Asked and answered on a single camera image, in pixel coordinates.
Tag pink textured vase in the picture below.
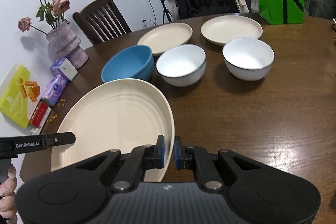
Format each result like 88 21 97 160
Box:
46 20 89 69

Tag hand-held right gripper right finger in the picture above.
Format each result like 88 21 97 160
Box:
173 135 263 190

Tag purple tissue pack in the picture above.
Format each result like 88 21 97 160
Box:
41 74 69 107
50 58 78 81

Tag blue bowl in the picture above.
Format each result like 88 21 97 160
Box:
101 46 155 83

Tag dark wooden slatted chair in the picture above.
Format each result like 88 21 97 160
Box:
72 0 132 46

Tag red flat box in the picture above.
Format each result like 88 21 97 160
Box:
28 101 52 128

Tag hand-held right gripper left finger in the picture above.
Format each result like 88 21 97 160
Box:
75 135 166 191

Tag navy pants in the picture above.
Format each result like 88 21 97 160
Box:
175 0 190 20

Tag person's left hand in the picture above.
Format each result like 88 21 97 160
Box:
0 164 17 224

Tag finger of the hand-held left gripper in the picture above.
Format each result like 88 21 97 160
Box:
46 132 76 148

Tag beige ridged plate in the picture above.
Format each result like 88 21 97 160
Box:
201 15 263 46
137 22 193 56
50 79 175 182

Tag dark crumpled garment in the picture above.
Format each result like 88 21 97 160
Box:
181 0 238 20

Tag yellow snack box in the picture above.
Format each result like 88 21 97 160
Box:
0 63 42 129

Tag scattered yellow beads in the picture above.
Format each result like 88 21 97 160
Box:
47 99 67 123

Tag white bowl with dark rim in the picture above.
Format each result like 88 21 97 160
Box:
222 38 275 82
156 44 206 87

